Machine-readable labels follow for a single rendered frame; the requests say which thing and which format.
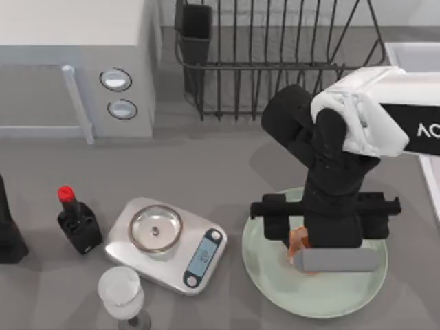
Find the pale microwave oven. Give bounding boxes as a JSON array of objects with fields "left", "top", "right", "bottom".
[{"left": 0, "top": 0, "right": 163, "bottom": 140}]

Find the black cutlery holder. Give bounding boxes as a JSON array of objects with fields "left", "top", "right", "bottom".
[{"left": 175, "top": 3, "right": 214, "bottom": 65}]

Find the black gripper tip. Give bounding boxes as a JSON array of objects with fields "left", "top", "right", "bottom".
[{"left": 0, "top": 174, "right": 30, "bottom": 265}]

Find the black bottle with red cap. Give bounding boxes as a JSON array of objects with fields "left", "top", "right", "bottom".
[{"left": 56, "top": 185, "right": 104, "bottom": 256}]

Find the clear wine glass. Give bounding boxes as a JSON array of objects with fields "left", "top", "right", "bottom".
[{"left": 97, "top": 266, "right": 153, "bottom": 330}]

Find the pale green plate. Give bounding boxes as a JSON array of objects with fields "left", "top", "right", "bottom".
[{"left": 241, "top": 187, "right": 390, "bottom": 309}]

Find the round grey microwave knob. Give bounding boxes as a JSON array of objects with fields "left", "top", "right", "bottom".
[
  {"left": 99, "top": 67, "right": 133, "bottom": 93},
  {"left": 107, "top": 98, "right": 139, "bottom": 120}
]

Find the orange food piece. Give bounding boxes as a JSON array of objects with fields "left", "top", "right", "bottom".
[{"left": 286, "top": 226, "right": 319, "bottom": 276}]

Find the long metal microwave handle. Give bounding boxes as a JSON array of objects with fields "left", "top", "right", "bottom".
[{"left": 60, "top": 65, "right": 95, "bottom": 146}]

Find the silver kitchen scale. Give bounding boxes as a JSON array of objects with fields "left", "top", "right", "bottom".
[{"left": 104, "top": 197, "right": 229, "bottom": 297}]

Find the black wire dish rack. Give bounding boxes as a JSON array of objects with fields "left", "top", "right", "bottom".
[{"left": 174, "top": 0, "right": 386, "bottom": 122}]

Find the pale microwave door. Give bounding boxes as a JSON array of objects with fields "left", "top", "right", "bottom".
[{"left": 0, "top": 63, "right": 87, "bottom": 139}]

